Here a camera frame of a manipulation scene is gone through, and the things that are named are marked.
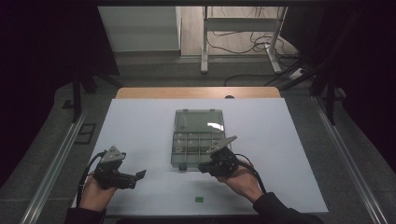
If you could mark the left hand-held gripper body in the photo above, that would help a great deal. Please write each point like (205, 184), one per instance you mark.
(109, 174)

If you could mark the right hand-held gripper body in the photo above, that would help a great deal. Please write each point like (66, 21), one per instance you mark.
(225, 161)

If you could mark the transparent grey compartment box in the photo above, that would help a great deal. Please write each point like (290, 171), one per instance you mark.
(197, 140)

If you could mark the green connector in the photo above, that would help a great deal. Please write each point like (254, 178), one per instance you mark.
(199, 199)

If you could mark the person's left hand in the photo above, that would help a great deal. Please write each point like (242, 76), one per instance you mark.
(95, 197)

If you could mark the person's right hand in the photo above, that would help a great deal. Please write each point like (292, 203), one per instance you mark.
(244, 183)

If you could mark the white paper mat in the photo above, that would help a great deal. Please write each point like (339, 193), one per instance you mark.
(143, 130)

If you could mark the black stand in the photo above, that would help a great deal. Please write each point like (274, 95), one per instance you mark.
(77, 99)
(330, 102)

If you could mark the white power strip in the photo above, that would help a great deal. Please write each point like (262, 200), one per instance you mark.
(296, 73)

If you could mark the white cabinet panel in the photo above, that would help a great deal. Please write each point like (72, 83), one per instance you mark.
(140, 28)

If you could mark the black floor frame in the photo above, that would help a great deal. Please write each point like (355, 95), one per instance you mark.
(85, 133)

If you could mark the metal floor rail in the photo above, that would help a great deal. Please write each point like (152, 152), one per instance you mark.
(348, 161)
(53, 168)

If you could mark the white metal desk frame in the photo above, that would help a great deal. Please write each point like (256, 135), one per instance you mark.
(239, 24)

